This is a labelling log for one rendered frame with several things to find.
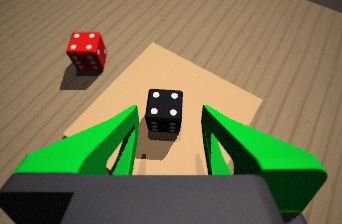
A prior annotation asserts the red die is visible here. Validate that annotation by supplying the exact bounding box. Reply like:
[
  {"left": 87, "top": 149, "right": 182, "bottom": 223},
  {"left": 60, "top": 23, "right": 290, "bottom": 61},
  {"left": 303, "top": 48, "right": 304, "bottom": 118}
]
[{"left": 66, "top": 32, "right": 107, "bottom": 71}]

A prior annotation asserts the black die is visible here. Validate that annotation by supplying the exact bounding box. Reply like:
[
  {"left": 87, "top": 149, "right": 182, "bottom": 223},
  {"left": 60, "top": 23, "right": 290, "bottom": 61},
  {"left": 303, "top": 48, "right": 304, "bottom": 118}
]
[{"left": 145, "top": 89, "right": 183, "bottom": 133}]

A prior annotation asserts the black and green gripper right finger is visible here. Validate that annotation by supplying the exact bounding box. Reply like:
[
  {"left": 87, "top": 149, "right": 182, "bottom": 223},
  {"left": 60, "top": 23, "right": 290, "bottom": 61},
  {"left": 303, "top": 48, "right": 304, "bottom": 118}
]
[{"left": 201, "top": 105, "right": 328, "bottom": 213}]

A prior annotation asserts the tan flat mat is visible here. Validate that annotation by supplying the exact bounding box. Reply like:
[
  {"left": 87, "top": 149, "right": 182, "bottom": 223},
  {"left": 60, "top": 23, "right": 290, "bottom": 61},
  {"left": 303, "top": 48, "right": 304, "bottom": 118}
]
[{"left": 63, "top": 42, "right": 262, "bottom": 175}]

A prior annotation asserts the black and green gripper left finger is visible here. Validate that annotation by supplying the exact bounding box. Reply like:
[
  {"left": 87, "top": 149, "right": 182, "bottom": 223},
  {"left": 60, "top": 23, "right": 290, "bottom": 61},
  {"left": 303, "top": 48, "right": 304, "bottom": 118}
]
[{"left": 11, "top": 105, "right": 139, "bottom": 175}]

